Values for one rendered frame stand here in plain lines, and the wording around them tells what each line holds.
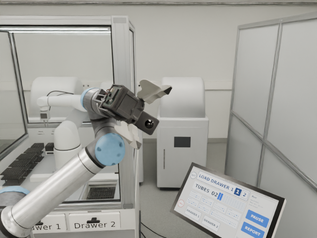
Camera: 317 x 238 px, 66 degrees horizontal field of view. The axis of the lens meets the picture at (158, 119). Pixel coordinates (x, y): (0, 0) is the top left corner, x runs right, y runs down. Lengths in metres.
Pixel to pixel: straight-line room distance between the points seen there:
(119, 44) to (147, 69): 3.19
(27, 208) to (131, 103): 0.37
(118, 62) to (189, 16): 3.28
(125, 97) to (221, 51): 4.01
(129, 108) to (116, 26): 0.69
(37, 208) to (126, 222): 0.94
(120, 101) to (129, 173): 0.88
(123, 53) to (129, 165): 0.60
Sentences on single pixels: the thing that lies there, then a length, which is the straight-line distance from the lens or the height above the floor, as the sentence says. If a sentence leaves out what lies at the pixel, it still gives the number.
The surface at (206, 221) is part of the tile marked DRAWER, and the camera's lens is 1.38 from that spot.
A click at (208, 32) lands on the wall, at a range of 4.47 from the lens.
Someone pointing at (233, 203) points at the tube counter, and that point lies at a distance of 1.35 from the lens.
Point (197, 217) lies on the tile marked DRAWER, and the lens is 1.40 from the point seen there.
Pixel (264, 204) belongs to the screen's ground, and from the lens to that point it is 1.31.
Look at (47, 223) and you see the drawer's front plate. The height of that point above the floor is 0.88.
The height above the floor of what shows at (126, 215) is 0.90.
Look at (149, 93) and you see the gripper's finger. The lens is 0.57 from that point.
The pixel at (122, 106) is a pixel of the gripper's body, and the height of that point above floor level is 1.74.
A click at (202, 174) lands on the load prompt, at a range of 1.44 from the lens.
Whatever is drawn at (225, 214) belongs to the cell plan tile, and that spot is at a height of 1.06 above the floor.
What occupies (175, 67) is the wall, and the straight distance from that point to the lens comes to 4.41.
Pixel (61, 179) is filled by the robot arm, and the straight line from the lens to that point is 0.68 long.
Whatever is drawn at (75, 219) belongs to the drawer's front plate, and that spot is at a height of 0.90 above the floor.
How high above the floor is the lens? 1.88
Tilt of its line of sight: 18 degrees down
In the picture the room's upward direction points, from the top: straight up
